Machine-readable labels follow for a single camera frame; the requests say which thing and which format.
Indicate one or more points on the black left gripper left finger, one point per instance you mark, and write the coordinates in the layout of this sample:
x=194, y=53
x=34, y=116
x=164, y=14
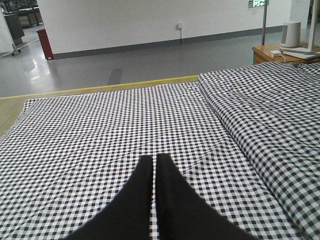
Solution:
x=127, y=216

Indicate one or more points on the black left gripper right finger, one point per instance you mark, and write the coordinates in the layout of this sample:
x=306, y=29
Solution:
x=182, y=214

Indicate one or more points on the checkered bed sheet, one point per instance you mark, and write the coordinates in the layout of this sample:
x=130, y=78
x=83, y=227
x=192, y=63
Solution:
x=65, y=159

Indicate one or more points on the white desk lamp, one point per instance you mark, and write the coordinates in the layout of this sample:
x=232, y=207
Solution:
x=308, y=52

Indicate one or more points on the checkered quilt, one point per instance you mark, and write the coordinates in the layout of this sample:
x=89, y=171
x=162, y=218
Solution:
x=272, y=110

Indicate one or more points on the white charger adapter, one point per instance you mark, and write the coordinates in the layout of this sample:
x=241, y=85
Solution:
x=274, y=53

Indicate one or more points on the red bin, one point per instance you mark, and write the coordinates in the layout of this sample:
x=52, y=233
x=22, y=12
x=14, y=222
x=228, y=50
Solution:
x=45, y=44

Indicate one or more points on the white cylindrical humidifier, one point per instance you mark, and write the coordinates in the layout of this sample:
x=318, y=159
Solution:
x=291, y=33

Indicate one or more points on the green exit sign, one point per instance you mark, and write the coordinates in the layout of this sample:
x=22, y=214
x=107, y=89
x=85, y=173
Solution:
x=256, y=3

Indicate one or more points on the white wall socket box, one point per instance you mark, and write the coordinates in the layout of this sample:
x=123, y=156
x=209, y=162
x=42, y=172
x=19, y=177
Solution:
x=179, y=26

